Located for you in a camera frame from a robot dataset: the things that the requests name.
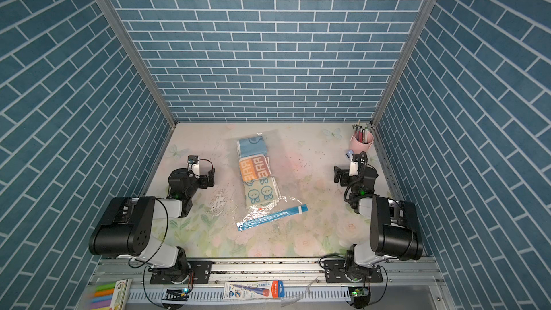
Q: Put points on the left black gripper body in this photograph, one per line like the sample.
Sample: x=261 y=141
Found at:
x=195 y=184

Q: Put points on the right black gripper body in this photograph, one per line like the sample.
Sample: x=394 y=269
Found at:
x=349 y=181

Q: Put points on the orange white towel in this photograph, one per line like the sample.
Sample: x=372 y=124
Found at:
x=254 y=167

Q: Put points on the pale green bunny towel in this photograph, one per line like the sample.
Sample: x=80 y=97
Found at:
x=261 y=193

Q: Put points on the clear vacuum bag blue zipper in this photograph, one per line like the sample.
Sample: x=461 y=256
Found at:
x=291 y=201

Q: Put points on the light blue towel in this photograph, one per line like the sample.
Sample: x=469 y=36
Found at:
x=252 y=146

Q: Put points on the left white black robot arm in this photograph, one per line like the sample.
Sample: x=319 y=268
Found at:
x=126 y=229

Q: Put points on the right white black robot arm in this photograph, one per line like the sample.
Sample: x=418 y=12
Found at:
x=394 y=227

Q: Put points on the small blue white eraser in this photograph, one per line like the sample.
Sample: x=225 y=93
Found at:
x=349 y=154

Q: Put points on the pink pen cup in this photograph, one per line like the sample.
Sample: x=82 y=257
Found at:
x=362 y=139

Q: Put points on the colourful marker set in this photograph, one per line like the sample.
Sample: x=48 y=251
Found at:
x=113 y=296

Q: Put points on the red blue packaged item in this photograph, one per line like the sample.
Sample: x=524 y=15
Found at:
x=241 y=290

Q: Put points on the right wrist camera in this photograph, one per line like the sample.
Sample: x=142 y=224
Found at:
x=355 y=164

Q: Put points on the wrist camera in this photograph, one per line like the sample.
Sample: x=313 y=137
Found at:
x=193 y=166
x=355 y=164

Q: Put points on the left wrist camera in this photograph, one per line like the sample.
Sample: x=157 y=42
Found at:
x=193 y=166

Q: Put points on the aluminium mounting rail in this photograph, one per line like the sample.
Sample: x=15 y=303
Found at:
x=392 y=285

